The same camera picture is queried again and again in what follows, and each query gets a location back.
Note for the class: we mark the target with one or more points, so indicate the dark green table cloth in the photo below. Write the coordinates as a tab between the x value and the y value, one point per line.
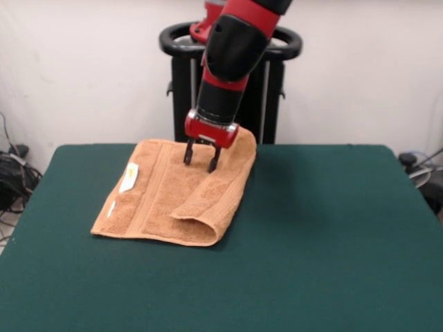
311	242

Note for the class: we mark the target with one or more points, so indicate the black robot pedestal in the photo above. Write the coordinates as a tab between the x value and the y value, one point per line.
180	90

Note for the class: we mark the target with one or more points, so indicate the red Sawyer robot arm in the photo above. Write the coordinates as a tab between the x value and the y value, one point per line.
235	52

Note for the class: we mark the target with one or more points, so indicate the orange terry towel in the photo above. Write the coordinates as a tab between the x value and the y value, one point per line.
183	193

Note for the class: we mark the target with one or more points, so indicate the black grey stand foot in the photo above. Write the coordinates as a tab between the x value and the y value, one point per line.
20	149
432	188

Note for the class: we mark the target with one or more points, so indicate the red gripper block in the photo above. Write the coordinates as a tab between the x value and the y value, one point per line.
211	133

